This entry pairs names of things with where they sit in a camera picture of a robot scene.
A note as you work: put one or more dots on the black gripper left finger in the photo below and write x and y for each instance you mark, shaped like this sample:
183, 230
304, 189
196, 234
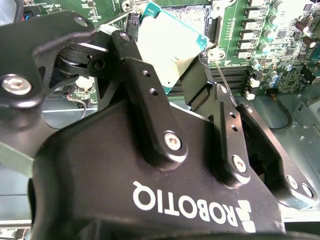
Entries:
147, 105

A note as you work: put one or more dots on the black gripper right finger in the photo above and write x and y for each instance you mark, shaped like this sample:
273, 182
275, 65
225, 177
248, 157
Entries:
232, 140

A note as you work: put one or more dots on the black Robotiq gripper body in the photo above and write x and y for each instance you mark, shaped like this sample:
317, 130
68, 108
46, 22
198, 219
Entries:
112, 162

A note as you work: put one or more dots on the silver green CPU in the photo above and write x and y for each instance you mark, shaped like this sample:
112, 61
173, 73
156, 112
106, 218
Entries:
165, 45

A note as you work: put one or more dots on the thin metal locking lever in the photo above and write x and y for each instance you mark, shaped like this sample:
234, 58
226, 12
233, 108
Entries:
222, 75

